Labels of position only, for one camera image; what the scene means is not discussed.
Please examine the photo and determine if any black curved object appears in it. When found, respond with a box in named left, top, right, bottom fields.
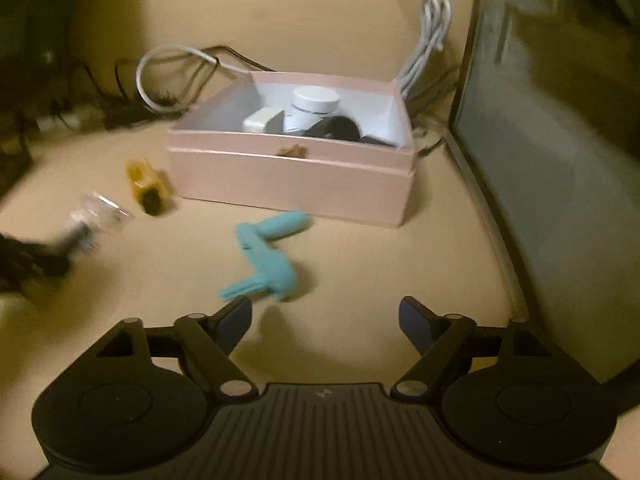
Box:
left=303, top=115, right=362, bottom=144

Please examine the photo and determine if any white cube adapter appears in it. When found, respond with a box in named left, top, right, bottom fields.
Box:
left=243, top=107, right=287, bottom=136

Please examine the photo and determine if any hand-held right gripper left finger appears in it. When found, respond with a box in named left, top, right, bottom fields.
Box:
left=97, top=295, right=254, bottom=398

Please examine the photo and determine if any black cable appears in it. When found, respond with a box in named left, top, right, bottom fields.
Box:
left=64, top=54, right=167, bottom=132
left=200, top=44, right=282, bottom=75

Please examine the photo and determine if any white round cap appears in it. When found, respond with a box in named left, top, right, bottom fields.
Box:
left=284, top=85, right=342, bottom=134

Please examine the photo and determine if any dark framed panel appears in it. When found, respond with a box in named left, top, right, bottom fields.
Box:
left=449, top=0, right=640, bottom=407

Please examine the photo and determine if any pink box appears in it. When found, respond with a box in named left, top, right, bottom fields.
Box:
left=166, top=71, right=416, bottom=230

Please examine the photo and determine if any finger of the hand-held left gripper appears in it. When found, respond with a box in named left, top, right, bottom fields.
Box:
left=22, top=224, right=97, bottom=282

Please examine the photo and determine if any yellow small bottle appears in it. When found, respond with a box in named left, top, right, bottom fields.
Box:
left=124, top=158, right=176, bottom=217

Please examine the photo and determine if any white cable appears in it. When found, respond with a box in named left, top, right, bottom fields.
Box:
left=136, top=0, right=453, bottom=114

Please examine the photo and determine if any white power strip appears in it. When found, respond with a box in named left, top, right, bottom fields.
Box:
left=34, top=107, right=102, bottom=134

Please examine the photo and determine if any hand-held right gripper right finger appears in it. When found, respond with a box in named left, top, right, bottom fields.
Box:
left=390, top=295, right=546, bottom=398

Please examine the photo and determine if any clear plastic bag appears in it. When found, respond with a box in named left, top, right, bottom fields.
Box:
left=70, top=190, right=136, bottom=249

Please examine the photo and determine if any teal plastic toy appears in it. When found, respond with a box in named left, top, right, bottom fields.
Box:
left=219, top=209, right=314, bottom=304

